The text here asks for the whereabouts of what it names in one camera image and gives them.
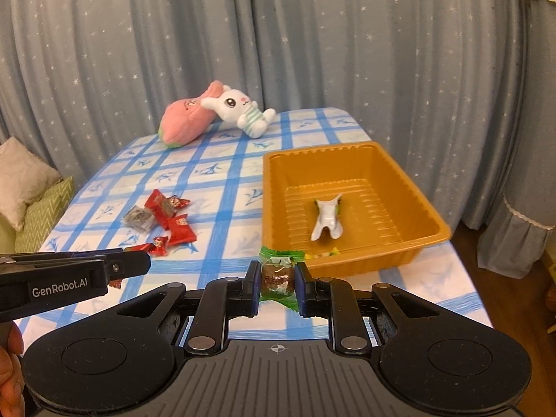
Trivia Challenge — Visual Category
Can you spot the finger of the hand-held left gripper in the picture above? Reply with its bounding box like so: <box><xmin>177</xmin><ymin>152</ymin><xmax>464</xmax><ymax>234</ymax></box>
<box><xmin>103</xmin><ymin>251</ymin><xmax>152</xmax><ymax>279</ymax></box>
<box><xmin>0</xmin><ymin>246</ymin><xmax>150</xmax><ymax>265</ymax></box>

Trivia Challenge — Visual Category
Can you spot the pink and green plush toy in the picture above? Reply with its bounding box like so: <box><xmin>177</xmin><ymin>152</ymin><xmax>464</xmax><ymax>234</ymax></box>
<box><xmin>158</xmin><ymin>80</ymin><xmax>224</xmax><ymax>148</ymax></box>

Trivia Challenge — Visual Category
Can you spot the grey-blue star curtain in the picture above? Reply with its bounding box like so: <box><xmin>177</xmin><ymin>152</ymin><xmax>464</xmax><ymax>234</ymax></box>
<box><xmin>0</xmin><ymin>0</ymin><xmax>522</xmax><ymax>227</ymax></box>

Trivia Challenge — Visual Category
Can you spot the pale green sofa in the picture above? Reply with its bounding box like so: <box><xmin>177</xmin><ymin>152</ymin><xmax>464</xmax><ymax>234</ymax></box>
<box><xmin>0</xmin><ymin>215</ymin><xmax>20</xmax><ymax>255</ymax></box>

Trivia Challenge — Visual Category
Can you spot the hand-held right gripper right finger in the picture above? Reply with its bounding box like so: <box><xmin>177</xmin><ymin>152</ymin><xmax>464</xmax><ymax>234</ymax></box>
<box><xmin>293</xmin><ymin>263</ymin><xmax>439</xmax><ymax>354</ymax></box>

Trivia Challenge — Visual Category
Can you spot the red snack packet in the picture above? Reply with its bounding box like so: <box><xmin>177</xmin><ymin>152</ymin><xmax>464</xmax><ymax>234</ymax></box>
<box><xmin>143</xmin><ymin>190</ymin><xmax>177</xmax><ymax>218</ymax></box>
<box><xmin>165</xmin><ymin>214</ymin><xmax>198</xmax><ymax>246</ymax></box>

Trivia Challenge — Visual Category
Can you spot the white bunny plush toy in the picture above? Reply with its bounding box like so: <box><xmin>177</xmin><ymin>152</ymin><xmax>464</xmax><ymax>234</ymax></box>
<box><xmin>201</xmin><ymin>86</ymin><xmax>276</xmax><ymax>139</ymax></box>

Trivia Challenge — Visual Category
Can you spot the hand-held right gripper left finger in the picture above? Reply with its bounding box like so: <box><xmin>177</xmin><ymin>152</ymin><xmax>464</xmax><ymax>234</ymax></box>
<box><xmin>115</xmin><ymin>261</ymin><xmax>261</xmax><ymax>354</ymax></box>

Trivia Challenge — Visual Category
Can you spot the green zigzag cushion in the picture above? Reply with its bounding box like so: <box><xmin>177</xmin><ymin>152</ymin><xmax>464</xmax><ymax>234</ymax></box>
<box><xmin>15</xmin><ymin>176</ymin><xmax>74</xmax><ymax>253</ymax></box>

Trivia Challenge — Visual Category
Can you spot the beige cushion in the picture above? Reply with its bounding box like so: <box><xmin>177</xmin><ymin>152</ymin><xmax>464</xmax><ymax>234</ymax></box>
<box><xmin>0</xmin><ymin>137</ymin><xmax>59</xmax><ymax>231</ymax></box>

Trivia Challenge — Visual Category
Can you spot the person's left hand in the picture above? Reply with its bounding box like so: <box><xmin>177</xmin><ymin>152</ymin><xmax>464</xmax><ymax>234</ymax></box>
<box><xmin>0</xmin><ymin>325</ymin><xmax>24</xmax><ymax>417</ymax></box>

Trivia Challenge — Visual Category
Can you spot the blue checked tablecloth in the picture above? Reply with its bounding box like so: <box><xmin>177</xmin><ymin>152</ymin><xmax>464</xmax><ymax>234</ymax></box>
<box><xmin>13</xmin><ymin>106</ymin><xmax>496</xmax><ymax>344</ymax></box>

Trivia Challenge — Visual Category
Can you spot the lace-trimmed grey curtain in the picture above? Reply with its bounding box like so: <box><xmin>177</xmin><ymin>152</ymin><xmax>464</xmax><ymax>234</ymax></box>
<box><xmin>478</xmin><ymin>0</ymin><xmax>556</xmax><ymax>279</ymax></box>

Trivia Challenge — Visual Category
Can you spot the clear-wrapped brown candy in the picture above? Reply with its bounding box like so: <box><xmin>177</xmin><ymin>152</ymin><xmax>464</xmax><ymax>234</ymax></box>
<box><xmin>125</xmin><ymin>207</ymin><xmax>156</xmax><ymax>232</ymax></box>

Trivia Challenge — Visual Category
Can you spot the white wrapped candy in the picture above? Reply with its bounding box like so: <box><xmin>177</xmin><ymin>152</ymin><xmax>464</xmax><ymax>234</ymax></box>
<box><xmin>310</xmin><ymin>193</ymin><xmax>345</xmax><ymax>240</ymax></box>

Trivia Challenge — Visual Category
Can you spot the orange plastic tray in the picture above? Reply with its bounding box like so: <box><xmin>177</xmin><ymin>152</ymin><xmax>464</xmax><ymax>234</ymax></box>
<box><xmin>262</xmin><ymin>142</ymin><xmax>452</xmax><ymax>279</ymax></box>

